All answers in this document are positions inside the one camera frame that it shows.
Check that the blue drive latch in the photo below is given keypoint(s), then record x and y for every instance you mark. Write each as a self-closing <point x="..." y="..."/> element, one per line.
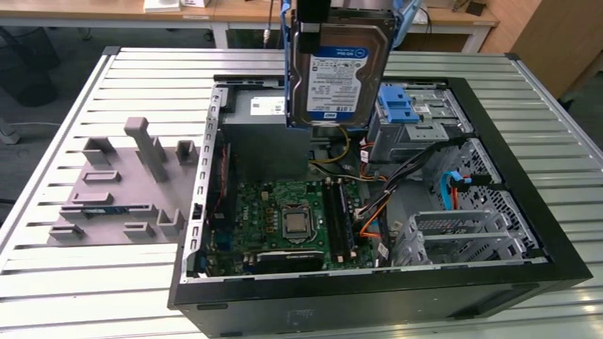
<point x="400" y="113"/>

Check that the small white labelled box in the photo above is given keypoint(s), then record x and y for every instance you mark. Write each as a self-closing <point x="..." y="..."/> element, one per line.
<point x="194" y="3"/>

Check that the white stand foot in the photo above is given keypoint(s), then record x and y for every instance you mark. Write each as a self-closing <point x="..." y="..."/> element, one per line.
<point x="10" y="136"/>

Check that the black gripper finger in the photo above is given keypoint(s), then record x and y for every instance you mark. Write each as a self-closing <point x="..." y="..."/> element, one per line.
<point x="311" y="42"/>

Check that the CPU socket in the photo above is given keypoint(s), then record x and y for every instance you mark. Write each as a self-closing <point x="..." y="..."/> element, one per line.
<point x="312" y="222"/>

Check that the installed RAM stick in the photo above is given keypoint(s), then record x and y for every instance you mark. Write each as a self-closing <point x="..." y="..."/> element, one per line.
<point x="347" y="226"/>

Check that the black graphics card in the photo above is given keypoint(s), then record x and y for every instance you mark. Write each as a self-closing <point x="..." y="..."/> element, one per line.
<point x="287" y="261"/>

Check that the metal disk bay cage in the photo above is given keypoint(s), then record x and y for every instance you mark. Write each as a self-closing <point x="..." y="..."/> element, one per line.
<point x="471" y="237"/>

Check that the grey parts rack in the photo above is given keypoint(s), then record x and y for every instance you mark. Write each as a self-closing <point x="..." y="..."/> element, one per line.
<point x="123" y="187"/>

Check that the hard disk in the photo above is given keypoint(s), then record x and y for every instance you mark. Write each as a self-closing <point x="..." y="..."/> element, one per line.
<point x="339" y="81"/>

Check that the RAM stick with blue label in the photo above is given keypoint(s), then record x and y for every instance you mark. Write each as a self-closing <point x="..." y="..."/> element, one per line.
<point x="103" y="210"/>

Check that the metal optical drive bay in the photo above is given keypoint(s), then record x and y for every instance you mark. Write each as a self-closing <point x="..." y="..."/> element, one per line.
<point x="424" y="136"/>

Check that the silver CPU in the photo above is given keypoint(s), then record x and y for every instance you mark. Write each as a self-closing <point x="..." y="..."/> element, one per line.
<point x="296" y="223"/>

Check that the black open PC case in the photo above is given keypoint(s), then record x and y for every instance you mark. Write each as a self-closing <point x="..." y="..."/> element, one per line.
<point x="330" y="303"/>

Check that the wooden cabinet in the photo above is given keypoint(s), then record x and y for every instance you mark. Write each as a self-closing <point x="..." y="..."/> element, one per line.
<point x="555" y="42"/>

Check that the green motherboard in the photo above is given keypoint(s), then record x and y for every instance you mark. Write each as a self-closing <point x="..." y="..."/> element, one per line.
<point x="254" y="212"/>

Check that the grey power supply unit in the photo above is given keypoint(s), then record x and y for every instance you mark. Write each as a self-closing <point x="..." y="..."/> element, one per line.
<point x="254" y="148"/>

